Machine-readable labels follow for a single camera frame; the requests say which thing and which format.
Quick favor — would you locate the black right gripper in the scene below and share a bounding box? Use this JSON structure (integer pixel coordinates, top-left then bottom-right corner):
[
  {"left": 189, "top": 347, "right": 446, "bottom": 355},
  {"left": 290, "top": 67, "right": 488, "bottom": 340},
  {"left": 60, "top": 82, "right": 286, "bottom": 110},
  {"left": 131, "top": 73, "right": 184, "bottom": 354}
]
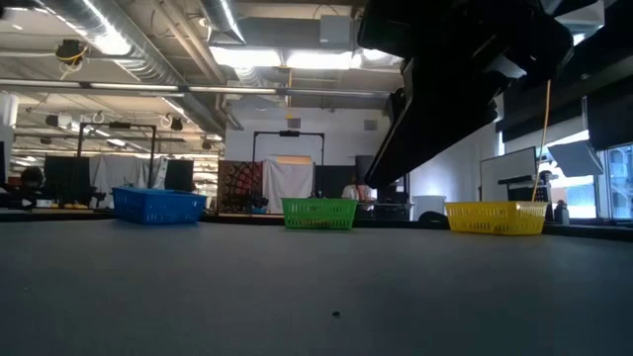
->
[{"left": 356, "top": 0, "right": 576, "bottom": 190}]

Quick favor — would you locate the white bin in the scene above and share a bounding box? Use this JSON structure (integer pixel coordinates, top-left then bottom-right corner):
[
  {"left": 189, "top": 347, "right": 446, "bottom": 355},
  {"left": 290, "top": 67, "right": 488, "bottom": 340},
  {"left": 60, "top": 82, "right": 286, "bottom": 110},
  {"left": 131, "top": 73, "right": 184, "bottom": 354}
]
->
[{"left": 411, "top": 194, "right": 447, "bottom": 222}]

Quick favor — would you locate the whiteboard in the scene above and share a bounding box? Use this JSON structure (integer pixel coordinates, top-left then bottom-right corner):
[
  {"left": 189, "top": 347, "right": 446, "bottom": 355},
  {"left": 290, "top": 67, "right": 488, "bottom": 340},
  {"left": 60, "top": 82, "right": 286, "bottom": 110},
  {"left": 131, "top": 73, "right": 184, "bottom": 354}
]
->
[{"left": 479, "top": 145, "right": 538, "bottom": 204}]

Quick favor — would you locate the person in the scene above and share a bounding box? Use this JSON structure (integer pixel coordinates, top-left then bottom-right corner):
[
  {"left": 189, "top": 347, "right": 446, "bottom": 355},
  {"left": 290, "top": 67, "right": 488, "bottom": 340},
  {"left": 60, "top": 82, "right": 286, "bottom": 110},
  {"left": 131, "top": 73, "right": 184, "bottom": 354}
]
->
[
  {"left": 18, "top": 166, "right": 46, "bottom": 199},
  {"left": 340, "top": 172, "right": 378, "bottom": 205}
]

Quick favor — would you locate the black flat panel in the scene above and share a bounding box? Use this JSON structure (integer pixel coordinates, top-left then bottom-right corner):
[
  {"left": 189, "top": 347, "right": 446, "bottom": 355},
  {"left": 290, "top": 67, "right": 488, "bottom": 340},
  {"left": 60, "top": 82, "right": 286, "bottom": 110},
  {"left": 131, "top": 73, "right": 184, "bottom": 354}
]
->
[{"left": 315, "top": 164, "right": 358, "bottom": 200}]

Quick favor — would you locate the yellow plastic basket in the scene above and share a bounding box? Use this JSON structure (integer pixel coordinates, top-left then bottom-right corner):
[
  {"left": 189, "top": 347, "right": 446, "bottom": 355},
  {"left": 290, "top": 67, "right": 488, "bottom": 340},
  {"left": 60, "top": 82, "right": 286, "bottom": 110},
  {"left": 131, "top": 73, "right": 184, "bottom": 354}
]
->
[{"left": 444, "top": 200, "right": 550, "bottom": 236}]

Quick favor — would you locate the bright ceiling light panel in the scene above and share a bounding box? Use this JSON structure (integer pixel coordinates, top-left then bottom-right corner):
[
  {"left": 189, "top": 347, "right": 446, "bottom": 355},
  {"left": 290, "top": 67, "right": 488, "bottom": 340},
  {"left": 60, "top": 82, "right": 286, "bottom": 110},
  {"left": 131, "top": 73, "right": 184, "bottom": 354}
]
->
[
  {"left": 210, "top": 46, "right": 284, "bottom": 68},
  {"left": 285, "top": 48, "right": 355, "bottom": 71}
]

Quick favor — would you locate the grey ceiling box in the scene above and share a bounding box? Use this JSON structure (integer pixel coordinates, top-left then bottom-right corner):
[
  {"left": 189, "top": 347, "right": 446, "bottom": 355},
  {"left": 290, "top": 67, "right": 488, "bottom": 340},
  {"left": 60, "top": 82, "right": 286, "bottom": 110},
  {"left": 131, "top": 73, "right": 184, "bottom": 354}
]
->
[{"left": 318, "top": 14, "right": 353, "bottom": 46}]

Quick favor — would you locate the green plastic basket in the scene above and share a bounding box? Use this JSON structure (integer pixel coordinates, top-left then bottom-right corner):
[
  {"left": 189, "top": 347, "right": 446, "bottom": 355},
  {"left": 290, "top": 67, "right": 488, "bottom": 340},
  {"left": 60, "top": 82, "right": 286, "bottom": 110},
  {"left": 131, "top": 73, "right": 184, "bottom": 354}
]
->
[{"left": 280, "top": 197, "right": 359, "bottom": 231}]

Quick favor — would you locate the white cloth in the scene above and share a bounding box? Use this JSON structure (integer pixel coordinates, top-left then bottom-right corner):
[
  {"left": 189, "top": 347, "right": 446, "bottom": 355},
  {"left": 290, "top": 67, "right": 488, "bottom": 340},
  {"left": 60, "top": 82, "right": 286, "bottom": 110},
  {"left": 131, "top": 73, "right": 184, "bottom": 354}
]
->
[
  {"left": 88, "top": 154, "right": 168, "bottom": 195},
  {"left": 260, "top": 156, "right": 316, "bottom": 213}
]

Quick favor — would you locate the dark bottle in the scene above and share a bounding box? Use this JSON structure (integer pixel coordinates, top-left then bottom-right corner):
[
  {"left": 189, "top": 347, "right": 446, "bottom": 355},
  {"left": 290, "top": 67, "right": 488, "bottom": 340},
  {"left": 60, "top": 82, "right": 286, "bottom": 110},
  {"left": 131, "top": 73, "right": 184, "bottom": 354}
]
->
[{"left": 553, "top": 199, "right": 571, "bottom": 226}]

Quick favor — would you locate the black rectangular panel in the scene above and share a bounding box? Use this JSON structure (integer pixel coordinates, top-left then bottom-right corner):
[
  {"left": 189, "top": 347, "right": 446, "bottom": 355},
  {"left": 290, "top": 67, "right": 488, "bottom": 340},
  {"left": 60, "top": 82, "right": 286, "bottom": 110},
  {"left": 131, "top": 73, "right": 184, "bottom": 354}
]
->
[{"left": 582, "top": 91, "right": 633, "bottom": 151}]

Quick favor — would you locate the dark patterned cloth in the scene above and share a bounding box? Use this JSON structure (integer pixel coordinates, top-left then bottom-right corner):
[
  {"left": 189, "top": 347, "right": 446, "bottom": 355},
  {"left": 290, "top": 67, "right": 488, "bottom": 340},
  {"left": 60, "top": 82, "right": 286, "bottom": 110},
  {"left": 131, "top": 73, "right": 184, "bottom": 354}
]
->
[{"left": 217, "top": 159, "right": 263, "bottom": 213}]

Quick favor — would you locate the glass window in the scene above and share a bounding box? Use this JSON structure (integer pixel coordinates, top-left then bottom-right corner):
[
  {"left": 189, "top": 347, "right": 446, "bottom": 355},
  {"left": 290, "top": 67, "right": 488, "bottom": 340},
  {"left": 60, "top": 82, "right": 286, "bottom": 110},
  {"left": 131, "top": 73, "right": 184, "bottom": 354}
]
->
[{"left": 603, "top": 142, "right": 633, "bottom": 221}]

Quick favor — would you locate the black monitor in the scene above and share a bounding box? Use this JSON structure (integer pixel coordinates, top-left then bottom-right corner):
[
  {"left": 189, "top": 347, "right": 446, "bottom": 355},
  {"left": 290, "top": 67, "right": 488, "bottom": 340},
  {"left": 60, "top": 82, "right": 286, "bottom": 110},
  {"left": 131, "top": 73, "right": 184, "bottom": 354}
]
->
[
  {"left": 164, "top": 158, "right": 195, "bottom": 193},
  {"left": 43, "top": 155, "right": 92, "bottom": 204}
]

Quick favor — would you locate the blue plastic basket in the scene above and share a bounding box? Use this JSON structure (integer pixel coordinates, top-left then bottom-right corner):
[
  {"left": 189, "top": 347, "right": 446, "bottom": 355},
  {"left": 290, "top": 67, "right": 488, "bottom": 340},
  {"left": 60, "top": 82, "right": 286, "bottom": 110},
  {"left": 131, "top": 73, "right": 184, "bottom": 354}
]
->
[{"left": 111, "top": 186, "right": 208, "bottom": 226}]

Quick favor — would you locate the grey ceiling pipe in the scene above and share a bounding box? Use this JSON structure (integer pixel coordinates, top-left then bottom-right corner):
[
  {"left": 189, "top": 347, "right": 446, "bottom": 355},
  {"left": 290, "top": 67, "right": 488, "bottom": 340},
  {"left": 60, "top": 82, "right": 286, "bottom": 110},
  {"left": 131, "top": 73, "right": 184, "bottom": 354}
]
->
[{"left": 0, "top": 78, "right": 392, "bottom": 100}]

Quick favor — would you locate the yellow cable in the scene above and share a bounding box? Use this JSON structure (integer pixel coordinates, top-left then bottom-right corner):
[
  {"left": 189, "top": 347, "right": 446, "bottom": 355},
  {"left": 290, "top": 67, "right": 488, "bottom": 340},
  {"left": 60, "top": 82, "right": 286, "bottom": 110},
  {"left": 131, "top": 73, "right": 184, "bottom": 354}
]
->
[{"left": 531, "top": 79, "right": 552, "bottom": 203}]

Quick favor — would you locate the black metal camera frame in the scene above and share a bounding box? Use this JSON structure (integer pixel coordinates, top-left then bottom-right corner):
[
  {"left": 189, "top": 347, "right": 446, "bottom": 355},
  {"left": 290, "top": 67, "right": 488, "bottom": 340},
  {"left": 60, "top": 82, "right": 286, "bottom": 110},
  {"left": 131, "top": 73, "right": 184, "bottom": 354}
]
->
[
  {"left": 76, "top": 122, "right": 158, "bottom": 189},
  {"left": 251, "top": 130, "right": 326, "bottom": 167}
]

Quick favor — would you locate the silver ventilation duct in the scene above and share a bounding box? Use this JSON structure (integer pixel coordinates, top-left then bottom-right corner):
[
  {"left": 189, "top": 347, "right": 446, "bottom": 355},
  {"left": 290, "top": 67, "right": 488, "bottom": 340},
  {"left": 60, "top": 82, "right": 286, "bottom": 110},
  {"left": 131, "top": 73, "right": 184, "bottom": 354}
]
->
[
  {"left": 200, "top": 0, "right": 247, "bottom": 45},
  {"left": 37, "top": 0, "right": 228, "bottom": 134}
]

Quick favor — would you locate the black ceiling cable reel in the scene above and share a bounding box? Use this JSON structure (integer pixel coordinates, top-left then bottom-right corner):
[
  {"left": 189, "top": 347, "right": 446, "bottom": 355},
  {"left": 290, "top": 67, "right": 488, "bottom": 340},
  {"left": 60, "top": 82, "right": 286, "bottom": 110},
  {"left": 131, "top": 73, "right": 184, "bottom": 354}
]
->
[{"left": 53, "top": 38, "right": 89, "bottom": 80}]

